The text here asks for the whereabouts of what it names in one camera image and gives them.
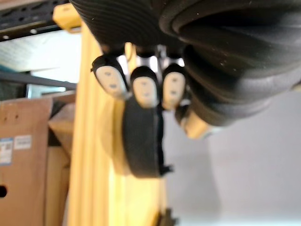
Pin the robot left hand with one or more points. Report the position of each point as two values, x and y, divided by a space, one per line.
211 47

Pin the black perforated shelf beam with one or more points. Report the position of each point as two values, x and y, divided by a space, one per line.
26 16

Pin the black sole-shaped plastic housing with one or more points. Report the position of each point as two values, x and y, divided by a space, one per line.
141 141

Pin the grey metal crossbar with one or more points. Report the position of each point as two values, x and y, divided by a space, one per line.
35 80

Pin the plain brown cardboard box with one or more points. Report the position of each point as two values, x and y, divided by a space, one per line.
57 179

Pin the small white shipping label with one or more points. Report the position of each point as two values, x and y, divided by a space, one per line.
22 142

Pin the brown cardboard box with labels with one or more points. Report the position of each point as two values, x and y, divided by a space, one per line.
23 176

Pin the blue and white shipping label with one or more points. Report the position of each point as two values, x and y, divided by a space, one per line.
5 151

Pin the yellow shelf corner bracket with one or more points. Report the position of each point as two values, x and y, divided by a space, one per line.
67 16

